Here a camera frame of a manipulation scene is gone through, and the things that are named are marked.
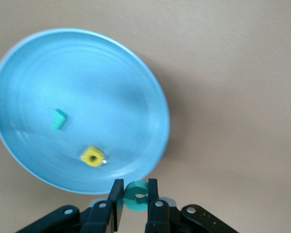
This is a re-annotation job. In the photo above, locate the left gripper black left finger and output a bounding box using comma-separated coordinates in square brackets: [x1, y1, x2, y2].
[18, 179, 125, 233]

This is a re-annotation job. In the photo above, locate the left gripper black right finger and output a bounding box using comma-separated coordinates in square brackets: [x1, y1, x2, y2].
[145, 178, 240, 233]

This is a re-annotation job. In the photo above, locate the teal foam letter c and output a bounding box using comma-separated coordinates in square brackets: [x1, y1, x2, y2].
[123, 181, 150, 212]

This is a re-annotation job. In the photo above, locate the yellow foam letter a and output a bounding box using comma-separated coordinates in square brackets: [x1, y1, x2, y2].
[80, 145, 105, 168]

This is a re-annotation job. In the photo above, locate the teal foam letter r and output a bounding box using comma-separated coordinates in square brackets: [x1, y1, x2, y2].
[50, 109, 68, 131]

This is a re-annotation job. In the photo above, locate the brown table cover sheet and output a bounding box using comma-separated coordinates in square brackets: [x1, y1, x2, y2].
[0, 0, 291, 233]

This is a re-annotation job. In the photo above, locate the blue plate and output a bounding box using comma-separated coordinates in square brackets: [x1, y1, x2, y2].
[0, 28, 171, 196]

